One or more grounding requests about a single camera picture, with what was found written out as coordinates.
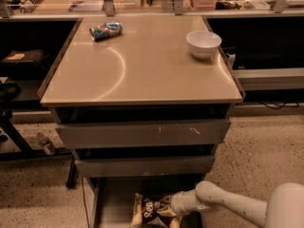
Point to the white ceramic bowl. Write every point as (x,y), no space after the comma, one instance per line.
(202,44)

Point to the black metal table leg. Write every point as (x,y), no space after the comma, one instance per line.
(26,152)

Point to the grey top drawer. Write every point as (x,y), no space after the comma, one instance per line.
(142,134)

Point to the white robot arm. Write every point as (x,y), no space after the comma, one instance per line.
(283,209)

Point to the grey middle drawer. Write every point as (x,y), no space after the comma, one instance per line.
(144,166)

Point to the brown sea salt chip bag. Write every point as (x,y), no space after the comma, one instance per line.
(154,213)

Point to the grey drawer cabinet with counter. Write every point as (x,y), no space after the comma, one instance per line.
(145,74)

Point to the crushed blue soda can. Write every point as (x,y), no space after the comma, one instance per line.
(105,30)

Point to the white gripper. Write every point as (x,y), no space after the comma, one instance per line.
(180,202)

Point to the grey open bottom drawer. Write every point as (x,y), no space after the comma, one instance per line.
(115,201)

